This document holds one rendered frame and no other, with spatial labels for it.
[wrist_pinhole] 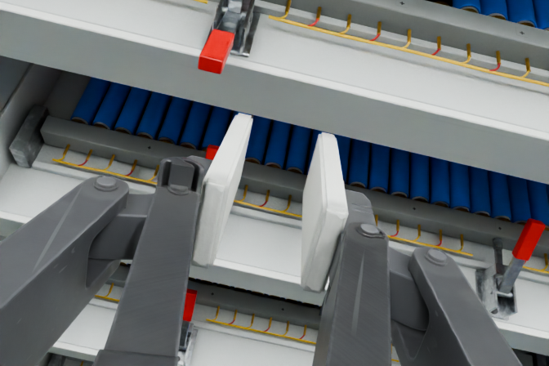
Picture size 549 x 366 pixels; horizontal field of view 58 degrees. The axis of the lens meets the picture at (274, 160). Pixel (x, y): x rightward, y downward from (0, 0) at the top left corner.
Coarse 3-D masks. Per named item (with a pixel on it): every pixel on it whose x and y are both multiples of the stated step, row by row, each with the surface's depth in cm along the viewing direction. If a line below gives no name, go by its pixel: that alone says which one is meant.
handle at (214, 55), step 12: (240, 0) 29; (228, 12) 29; (240, 12) 30; (228, 24) 28; (216, 36) 26; (228, 36) 26; (204, 48) 25; (216, 48) 25; (228, 48) 25; (204, 60) 24; (216, 60) 24; (216, 72) 24
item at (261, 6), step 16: (208, 0) 33; (256, 0) 33; (288, 16) 33; (304, 16) 33; (320, 16) 33; (352, 32) 33; (368, 32) 33; (384, 32) 33; (416, 48) 33; (432, 48) 33; (448, 48) 33; (480, 64) 34; (496, 64) 33; (512, 64) 33; (544, 80) 34
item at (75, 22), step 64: (0, 0) 30; (64, 0) 31; (128, 0) 32; (192, 0) 33; (64, 64) 33; (128, 64) 32; (192, 64) 31; (256, 64) 31; (320, 64) 32; (384, 64) 32; (448, 64) 33; (320, 128) 34; (384, 128) 33; (448, 128) 32; (512, 128) 31
